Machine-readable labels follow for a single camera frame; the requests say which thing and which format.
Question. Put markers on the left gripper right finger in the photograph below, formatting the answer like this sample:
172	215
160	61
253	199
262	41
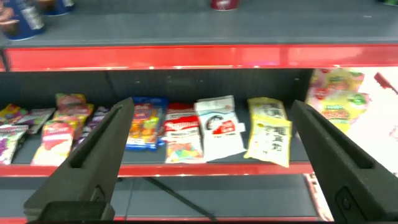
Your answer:
342	161

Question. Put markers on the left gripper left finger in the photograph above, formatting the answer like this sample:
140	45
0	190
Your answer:
93	168

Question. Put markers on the grey shop shelf red strips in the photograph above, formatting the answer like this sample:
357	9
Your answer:
199	57

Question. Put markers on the pink strawberry candy pack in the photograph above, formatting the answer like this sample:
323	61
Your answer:
74	111
56	140
70	99

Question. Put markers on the yellow green candy pack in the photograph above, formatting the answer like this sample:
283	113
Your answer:
339	107
337	79

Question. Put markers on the blue candy pack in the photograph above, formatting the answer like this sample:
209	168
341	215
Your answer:
146	124

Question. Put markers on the yellow snack pack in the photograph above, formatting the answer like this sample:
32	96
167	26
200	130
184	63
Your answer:
267	108
270	140

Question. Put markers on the purple white candy pack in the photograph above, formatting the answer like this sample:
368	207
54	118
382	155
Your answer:
9	143

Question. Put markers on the red white candy pack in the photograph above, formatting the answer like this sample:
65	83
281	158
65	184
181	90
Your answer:
181	109
183	140

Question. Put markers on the multicolour candy pack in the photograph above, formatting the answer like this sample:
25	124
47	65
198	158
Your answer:
11	113

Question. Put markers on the white red snack pack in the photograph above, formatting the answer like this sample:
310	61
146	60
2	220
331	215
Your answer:
220	133
214	104

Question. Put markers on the blue snack can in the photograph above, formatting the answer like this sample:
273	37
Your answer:
21	21
57	7

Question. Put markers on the red can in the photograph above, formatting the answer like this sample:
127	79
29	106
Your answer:
224	4

